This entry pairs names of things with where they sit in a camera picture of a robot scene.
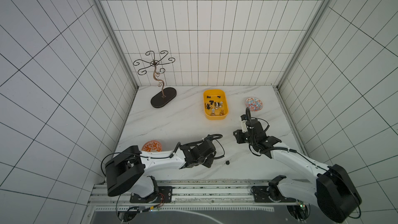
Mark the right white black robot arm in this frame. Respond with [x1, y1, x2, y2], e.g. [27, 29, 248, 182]
[234, 115, 362, 224]

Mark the orange white patterned plate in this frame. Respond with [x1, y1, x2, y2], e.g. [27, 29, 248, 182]
[142, 140, 162, 152]

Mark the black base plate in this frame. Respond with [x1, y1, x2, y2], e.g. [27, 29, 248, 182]
[250, 186, 297, 203]
[130, 186, 173, 204]

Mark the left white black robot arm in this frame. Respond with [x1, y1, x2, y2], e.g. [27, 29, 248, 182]
[102, 134, 222, 199]

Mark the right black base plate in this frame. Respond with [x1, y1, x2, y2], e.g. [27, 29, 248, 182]
[250, 186, 297, 203]

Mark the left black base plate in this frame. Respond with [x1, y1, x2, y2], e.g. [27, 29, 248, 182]
[130, 186, 173, 204]

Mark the red blue patterned bowl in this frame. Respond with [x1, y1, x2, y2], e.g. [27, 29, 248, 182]
[245, 97, 263, 112]

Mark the dark metal jewelry stand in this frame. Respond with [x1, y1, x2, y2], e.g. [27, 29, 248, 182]
[133, 50, 177, 108]

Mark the aluminium mounting rail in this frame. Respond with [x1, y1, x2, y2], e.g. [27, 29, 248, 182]
[89, 179, 317, 208]

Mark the yellow plastic storage box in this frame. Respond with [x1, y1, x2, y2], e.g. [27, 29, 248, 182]
[203, 89, 229, 120]

